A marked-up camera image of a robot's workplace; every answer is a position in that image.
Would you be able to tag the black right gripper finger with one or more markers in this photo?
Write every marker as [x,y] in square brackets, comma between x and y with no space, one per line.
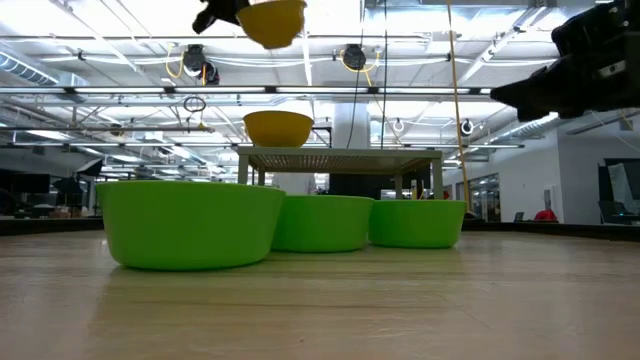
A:
[507,95]
[550,85]

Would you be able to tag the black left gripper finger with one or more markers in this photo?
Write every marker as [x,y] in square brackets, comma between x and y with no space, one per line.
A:
[220,10]

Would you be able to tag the yellow patterned mini bowl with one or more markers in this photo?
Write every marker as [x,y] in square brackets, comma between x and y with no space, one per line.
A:
[278,131]
[272,25]

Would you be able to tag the green plastic mini bowl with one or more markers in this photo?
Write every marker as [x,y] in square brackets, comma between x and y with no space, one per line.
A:
[190,225]
[420,225]
[325,225]

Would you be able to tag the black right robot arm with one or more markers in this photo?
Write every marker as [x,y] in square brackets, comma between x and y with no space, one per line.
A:
[632,50]

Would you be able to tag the small round ceiling reel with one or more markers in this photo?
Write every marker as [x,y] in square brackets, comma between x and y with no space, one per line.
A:
[466,126]
[398,125]

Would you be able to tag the red bundle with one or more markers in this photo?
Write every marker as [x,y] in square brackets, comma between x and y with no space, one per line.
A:
[546,216]

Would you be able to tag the pale green perforated metal shelf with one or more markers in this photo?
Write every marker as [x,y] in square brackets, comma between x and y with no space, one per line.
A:
[340,152]

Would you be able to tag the person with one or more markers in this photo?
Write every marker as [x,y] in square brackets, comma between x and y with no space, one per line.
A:
[300,182]

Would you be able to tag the dark desk monitor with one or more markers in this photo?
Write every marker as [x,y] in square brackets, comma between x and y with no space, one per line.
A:
[25,182]

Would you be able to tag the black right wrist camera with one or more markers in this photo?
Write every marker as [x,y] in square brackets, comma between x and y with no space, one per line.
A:
[580,30]

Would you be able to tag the thin black metal bracket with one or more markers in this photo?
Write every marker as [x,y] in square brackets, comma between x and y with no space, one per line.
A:
[322,128]

